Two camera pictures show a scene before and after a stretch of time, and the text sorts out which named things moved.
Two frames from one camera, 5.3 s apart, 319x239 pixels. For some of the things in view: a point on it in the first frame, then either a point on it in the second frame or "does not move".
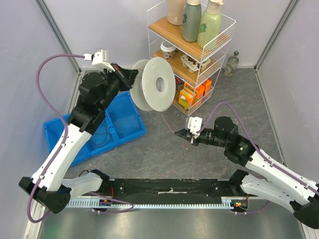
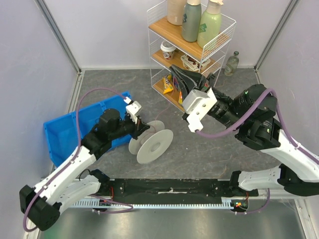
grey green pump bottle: [191, 22] does not move
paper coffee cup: [167, 48] does not move
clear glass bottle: [232, 64] does not move
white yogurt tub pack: [192, 65] does not move
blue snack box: [179, 83] does not move
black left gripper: [126, 76] -> [137, 129]
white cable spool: [154, 86] -> [152, 143]
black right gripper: [193, 137] -> [202, 84]
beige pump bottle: [175, 12] does not move
